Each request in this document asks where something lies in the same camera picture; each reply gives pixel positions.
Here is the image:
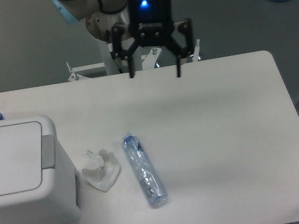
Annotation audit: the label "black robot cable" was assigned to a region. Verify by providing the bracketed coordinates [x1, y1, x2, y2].
[105, 29, 124, 76]

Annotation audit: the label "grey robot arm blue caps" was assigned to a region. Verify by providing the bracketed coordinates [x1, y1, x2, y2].
[51, 0, 194, 78]

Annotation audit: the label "crumpled white tissue wrapper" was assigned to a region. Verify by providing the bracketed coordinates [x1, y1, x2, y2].
[82, 149, 121, 193]

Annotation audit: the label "white push-lid trash can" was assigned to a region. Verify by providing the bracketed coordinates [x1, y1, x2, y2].
[0, 115, 81, 224]

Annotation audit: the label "clear empty plastic bottle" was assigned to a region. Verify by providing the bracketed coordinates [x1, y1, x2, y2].
[121, 132, 168, 209]

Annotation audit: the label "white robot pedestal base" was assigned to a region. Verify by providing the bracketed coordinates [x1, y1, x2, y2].
[67, 8, 162, 82]

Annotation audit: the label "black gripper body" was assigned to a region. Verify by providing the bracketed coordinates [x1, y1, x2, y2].
[127, 0, 175, 47]

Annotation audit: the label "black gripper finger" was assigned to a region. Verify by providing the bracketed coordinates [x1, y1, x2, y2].
[164, 18, 194, 77]
[111, 22, 139, 79]

